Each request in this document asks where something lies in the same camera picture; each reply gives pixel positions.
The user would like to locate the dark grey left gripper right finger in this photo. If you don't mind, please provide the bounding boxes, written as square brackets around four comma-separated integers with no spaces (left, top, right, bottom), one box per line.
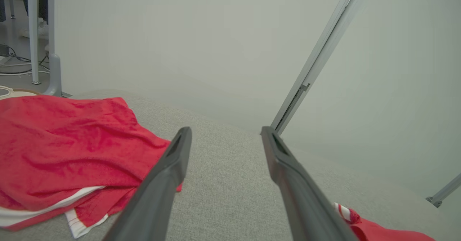
[261,126,359,241]

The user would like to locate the grey partition frame rail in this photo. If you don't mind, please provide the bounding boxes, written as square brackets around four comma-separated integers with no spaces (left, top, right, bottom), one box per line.
[426,173,461,208]

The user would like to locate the grey partition joint post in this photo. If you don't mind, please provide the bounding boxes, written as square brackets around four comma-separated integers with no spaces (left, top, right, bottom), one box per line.
[270,0,368,135]

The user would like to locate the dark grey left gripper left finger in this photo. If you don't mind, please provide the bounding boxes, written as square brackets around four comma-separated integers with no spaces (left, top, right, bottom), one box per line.
[103,126,192,241]

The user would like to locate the red shorts white side stripe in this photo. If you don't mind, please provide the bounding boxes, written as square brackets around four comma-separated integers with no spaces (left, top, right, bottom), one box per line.
[0,96,182,238]

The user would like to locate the red jersey shirt white sleeves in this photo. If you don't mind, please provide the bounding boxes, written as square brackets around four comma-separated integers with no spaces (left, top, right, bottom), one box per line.
[333,202,436,241]

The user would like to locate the cream perforated laundry basket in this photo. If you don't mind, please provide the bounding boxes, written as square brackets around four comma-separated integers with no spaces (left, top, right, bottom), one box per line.
[0,85,39,99]

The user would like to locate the white table leg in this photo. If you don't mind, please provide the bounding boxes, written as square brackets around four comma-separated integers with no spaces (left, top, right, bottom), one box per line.
[28,0,41,85]

